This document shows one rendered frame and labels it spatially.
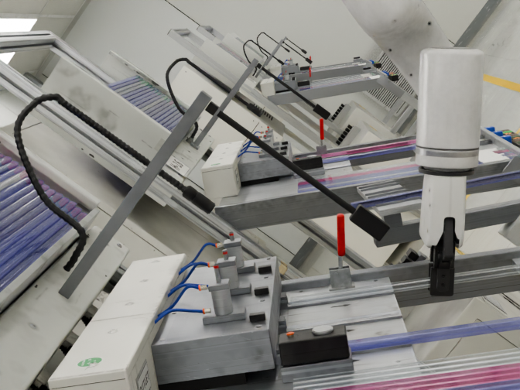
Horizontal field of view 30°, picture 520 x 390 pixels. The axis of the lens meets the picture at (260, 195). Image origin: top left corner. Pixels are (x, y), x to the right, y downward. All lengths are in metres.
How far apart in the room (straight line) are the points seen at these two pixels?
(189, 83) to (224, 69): 0.23
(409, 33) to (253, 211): 0.94
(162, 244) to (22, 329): 1.20
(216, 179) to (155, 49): 6.55
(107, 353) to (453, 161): 0.53
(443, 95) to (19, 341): 0.62
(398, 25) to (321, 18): 7.50
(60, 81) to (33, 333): 1.33
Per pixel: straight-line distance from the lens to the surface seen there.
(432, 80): 1.29
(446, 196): 1.29
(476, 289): 1.46
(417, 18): 1.34
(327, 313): 1.31
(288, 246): 9.04
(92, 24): 9.00
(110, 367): 0.99
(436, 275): 1.35
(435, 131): 1.29
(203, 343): 1.09
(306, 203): 2.20
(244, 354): 1.09
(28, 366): 1.00
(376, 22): 1.29
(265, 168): 2.51
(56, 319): 1.13
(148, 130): 2.31
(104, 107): 2.32
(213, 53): 5.84
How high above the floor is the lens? 1.30
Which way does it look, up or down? 4 degrees down
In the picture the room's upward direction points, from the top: 54 degrees counter-clockwise
